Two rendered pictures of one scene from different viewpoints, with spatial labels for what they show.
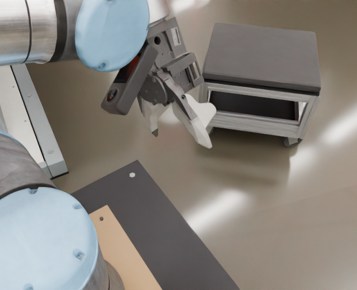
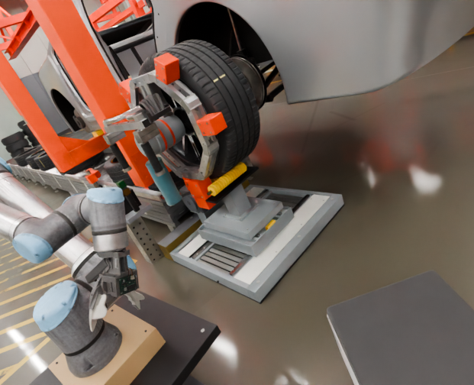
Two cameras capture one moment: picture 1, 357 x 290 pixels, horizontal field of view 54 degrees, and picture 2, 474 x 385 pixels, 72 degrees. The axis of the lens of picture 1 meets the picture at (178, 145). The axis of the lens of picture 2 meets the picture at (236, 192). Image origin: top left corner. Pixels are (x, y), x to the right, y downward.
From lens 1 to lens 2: 1.10 m
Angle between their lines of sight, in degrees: 67
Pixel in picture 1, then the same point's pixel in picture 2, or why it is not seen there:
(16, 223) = (57, 291)
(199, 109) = (100, 308)
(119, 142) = (304, 312)
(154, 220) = (169, 364)
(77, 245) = (45, 314)
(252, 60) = (382, 340)
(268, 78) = (359, 370)
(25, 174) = not seen: hidden behind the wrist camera
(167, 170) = (296, 366)
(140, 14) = (27, 250)
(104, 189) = (188, 323)
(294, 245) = not seen: outside the picture
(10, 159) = not seen: hidden behind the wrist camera
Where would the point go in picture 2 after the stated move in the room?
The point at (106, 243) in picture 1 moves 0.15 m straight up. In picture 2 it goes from (130, 342) to (108, 313)
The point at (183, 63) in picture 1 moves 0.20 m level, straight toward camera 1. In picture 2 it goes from (108, 279) to (35, 315)
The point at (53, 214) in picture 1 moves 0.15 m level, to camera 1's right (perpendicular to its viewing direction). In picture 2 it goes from (59, 298) to (48, 333)
